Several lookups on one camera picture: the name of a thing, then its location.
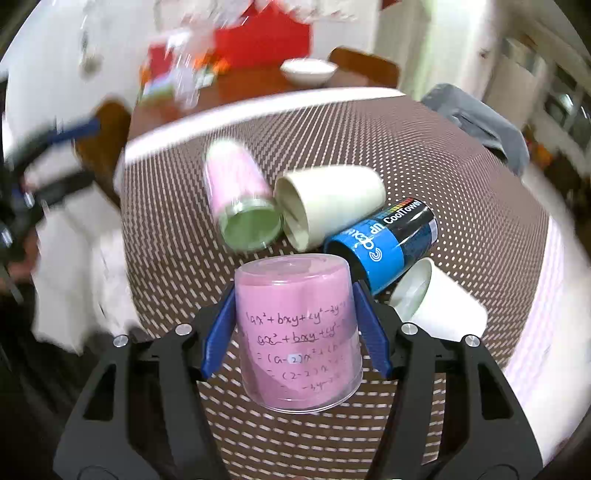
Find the blue and black canister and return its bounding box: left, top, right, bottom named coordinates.
left=322, top=198, right=439, bottom=296

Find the red box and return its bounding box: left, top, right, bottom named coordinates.
left=215, top=17, right=311, bottom=70

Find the white cup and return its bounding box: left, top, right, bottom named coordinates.
left=388, top=257, right=489, bottom=343

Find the cream cup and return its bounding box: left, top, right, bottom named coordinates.
left=274, top=165, right=387, bottom=252

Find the pink cup with green inside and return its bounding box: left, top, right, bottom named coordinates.
left=203, top=138, right=284, bottom=254

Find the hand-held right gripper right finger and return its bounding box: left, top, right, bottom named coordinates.
left=353, top=278, right=544, bottom=480

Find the pink cup with handwritten print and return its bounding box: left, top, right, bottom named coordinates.
left=233, top=253, right=363, bottom=414

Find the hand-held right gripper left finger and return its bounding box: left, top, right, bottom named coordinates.
left=55, top=279, right=238, bottom=480

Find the wooden chair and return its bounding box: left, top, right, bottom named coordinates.
left=74, top=99, right=134, bottom=208
left=328, top=46, right=400, bottom=88

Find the brown dotted tablecloth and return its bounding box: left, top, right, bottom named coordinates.
left=113, top=88, right=570, bottom=480

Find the colourful printed box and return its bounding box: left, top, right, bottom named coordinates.
left=139, top=32, right=218, bottom=108

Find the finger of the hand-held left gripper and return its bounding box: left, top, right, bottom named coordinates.
left=8, top=116, right=103, bottom=172
left=20, top=171, right=96, bottom=219

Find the white bowl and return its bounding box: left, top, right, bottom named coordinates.
left=280, top=58, right=339, bottom=88

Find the grey cloth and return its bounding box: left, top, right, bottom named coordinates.
left=420, top=83, right=531, bottom=176

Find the wooden dining table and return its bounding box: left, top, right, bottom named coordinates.
left=124, top=62, right=384, bottom=158

